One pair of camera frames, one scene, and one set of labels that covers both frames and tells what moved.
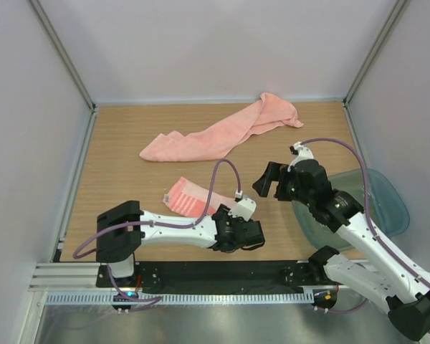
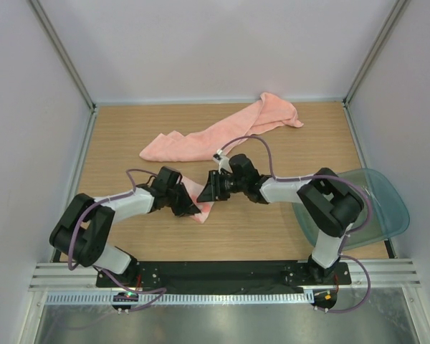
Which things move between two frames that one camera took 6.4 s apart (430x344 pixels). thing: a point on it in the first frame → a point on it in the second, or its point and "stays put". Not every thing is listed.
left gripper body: (234, 220) → (169, 193)
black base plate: (216, 274) stays put
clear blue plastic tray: (376, 192) stays put
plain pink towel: (214, 142) stays put
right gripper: (277, 172) → (213, 190)
